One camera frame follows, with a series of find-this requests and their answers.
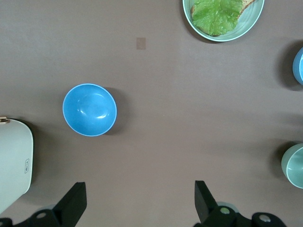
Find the green lettuce leaf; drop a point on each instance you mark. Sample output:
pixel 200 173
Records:
pixel 214 16

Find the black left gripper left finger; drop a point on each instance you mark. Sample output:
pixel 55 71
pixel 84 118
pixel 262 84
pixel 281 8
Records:
pixel 71 205

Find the blue bowl at right edge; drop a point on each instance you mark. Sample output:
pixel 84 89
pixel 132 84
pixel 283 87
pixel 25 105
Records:
pixel 298 67

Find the brown tape patch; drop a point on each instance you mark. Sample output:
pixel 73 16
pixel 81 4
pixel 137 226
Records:
pixel 141 43

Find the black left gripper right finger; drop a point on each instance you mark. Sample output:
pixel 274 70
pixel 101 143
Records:
pixel 206 208

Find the toasted bread slice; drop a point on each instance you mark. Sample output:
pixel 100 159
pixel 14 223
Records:
pixel 247 2

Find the pale green bowl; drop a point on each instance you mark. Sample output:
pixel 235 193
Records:
pixel 296 165

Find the white appliance with gold clasp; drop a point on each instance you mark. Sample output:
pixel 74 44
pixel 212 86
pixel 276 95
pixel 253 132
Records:
pixel 14 160

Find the pale green plate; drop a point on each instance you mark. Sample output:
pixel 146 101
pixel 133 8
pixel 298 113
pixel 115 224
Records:
pixel 249 20

